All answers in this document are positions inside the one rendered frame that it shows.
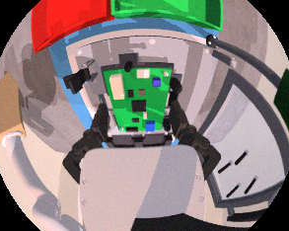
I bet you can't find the green bin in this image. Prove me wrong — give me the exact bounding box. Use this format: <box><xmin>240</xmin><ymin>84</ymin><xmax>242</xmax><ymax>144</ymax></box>
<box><xmin>111</xmin><ymin>0</ymin><xmax>223</xmax><ymax>32</ymax></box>

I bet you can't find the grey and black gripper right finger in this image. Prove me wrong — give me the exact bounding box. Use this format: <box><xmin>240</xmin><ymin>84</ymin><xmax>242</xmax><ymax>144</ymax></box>
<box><xmin>169</xmin><ymin>100</ymin><xmax>221</xmax><ymax>182</ymax></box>

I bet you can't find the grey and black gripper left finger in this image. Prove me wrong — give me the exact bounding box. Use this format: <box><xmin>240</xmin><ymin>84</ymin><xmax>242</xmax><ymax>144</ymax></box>
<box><xmin>62</xmin><ymin>103</ymin><xmax>110</xmax><ymax>185</ymax></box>

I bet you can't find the green circuit board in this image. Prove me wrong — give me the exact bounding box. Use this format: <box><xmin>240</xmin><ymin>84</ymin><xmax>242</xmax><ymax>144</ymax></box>
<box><xmin>104</xmin><ymin>67</ymin><xmax>172</xmax><ymax>132</ymax></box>

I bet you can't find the red bin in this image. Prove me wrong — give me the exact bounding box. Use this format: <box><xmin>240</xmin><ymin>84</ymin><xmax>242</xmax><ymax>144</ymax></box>
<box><xmin>32</xmin><ymin>0</ymin><xmax>114</xmax><ymax>53</ymax></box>

